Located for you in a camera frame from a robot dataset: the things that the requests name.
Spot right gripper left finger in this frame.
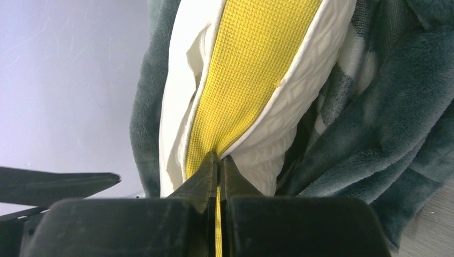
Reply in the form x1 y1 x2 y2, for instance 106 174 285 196
24 152 218 257

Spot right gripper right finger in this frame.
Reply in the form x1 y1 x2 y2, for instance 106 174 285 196
220 156 390 256

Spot white yellow black pillow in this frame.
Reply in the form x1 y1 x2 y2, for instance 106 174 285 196
158 0 379 257

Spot grey fluffy pillowcase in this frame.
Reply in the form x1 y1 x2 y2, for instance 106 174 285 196
130 1 453 253

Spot black folding tripod stand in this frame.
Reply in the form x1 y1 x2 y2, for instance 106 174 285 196
1 167 121 256

